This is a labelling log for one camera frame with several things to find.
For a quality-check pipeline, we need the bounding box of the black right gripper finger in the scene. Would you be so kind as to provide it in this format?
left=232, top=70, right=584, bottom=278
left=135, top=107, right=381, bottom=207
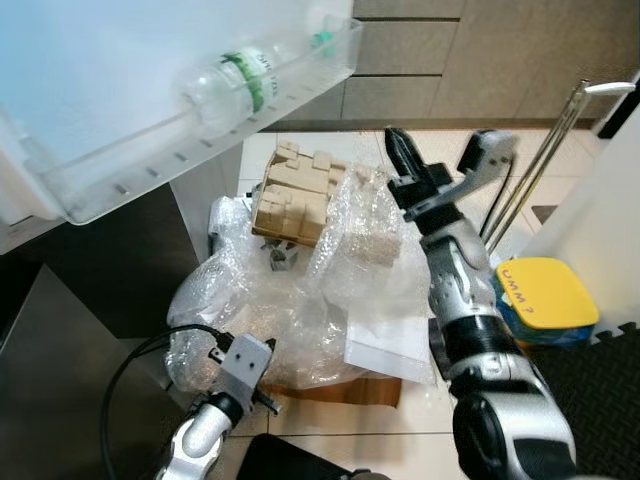
left=385, top=127, right=416, bottom=186
left=395, top=127, right=431, bottom=183

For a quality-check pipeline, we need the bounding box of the white fridge door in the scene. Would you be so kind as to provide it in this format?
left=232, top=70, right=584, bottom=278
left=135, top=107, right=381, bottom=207
left=0, top=0, right=363, bottom=226

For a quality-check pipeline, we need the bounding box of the black fabric mat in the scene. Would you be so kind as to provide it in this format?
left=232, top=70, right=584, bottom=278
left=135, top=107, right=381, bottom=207
left=235, top=432, right=351, bottom=480

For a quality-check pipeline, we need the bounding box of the flat brown cardboard box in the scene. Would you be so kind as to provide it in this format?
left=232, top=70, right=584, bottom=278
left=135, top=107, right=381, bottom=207
left=270, top=375, right=403, bottom=409

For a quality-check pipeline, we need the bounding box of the clear bubble wrap bag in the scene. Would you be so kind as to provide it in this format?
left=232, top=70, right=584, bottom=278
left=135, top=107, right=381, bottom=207
left=165, top=160, right=441, bottom=393

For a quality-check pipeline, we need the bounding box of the grey right robot foot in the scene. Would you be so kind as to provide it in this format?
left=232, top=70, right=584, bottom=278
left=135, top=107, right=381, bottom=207
left=335, top=468, right=396, bottom=480

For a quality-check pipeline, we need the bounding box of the grey brown kitchen cabinet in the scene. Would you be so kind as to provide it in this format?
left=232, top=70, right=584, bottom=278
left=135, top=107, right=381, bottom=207
left=260, top=0, right=640, bottom=131

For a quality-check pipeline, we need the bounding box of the white flat packet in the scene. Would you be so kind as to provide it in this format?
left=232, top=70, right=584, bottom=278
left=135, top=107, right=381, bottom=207
left=343, top=308, right=438, bottom=386

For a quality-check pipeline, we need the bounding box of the yellow lidded blue container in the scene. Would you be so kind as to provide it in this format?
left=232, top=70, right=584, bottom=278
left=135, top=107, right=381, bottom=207
left=492, top=257, right=601, bottom=349

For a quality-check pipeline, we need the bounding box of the green label water bottle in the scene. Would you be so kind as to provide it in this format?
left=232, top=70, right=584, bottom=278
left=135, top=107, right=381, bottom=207
left=183, top=28, right=341, bottom=138

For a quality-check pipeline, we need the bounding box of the black interlocking foam mat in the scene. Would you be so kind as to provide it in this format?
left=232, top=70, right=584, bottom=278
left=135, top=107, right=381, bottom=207
left=520, top=320, right=640, bottom=480

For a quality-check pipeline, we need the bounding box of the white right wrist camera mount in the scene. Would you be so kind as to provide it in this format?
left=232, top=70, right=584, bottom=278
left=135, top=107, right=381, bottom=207
left=445, top=130, right=519, bottom=206

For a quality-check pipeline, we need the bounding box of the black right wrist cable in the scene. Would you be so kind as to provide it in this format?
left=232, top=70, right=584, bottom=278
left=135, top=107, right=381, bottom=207
left=478, top=155, right=517, bottom=243

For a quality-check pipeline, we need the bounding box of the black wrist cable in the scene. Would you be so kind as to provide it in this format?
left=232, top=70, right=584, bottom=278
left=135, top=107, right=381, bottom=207
left=478, top=155, right=517, bottom=243
left=98, top=325, right=226, bottom=480

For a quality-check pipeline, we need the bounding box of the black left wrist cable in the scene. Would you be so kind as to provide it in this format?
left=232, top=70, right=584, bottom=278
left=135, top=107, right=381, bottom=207
left=98, top=325, right=226, bottom=480

